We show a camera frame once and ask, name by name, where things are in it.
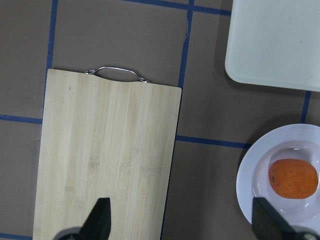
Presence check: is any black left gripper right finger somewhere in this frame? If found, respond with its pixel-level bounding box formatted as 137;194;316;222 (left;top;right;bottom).
251;197;320;240

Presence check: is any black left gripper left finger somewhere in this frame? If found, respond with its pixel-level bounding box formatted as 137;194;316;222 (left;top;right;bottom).
54;197;111;240

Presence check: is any orange fruit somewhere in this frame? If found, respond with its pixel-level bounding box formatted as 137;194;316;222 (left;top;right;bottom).
268;158;319;199

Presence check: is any white round plate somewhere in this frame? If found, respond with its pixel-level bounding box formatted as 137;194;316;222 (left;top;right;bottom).
236;123;320;233

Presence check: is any cream bear tray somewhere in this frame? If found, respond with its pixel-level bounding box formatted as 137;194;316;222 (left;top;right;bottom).
224;0;320;92

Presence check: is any wooden cutting board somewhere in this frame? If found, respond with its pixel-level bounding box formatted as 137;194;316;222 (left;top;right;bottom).
33;69;182;240

